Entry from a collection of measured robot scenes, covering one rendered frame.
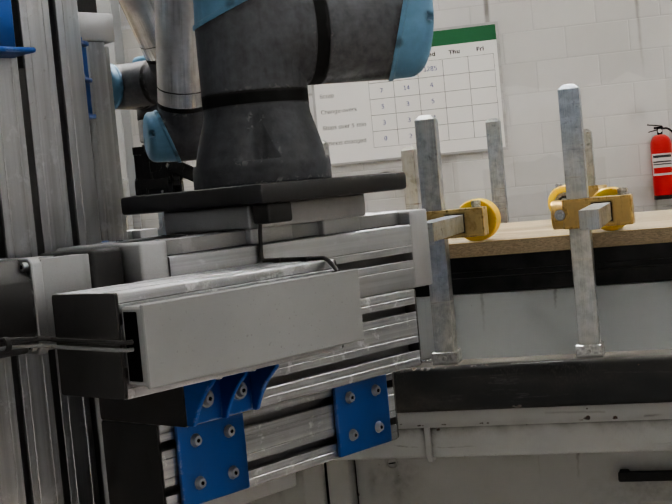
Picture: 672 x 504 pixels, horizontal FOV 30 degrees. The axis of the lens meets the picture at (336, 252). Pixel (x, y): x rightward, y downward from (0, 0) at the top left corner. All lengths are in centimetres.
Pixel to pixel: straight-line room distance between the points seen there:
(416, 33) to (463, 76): 801
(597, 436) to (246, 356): 122
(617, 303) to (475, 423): 36
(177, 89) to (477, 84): 766
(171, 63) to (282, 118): 48
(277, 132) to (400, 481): 134
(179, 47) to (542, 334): 98
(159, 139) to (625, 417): 94
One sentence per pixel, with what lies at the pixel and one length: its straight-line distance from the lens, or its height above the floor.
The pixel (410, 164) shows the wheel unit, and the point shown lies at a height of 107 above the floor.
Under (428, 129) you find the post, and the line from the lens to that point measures 219.
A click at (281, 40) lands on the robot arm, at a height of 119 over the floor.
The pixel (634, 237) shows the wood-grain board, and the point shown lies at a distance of 234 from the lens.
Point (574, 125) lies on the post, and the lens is 216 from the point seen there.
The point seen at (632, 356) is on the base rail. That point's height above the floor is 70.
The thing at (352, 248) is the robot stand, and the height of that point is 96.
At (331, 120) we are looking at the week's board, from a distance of 955.
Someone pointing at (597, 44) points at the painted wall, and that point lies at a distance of 937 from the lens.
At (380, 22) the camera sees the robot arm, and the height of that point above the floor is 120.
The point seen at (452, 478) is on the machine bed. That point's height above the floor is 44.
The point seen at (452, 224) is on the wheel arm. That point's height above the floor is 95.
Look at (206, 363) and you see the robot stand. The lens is 106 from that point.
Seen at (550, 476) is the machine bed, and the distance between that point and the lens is 249.
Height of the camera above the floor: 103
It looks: 3 degrees down
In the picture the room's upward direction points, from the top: 5 degrees counter-clockwise
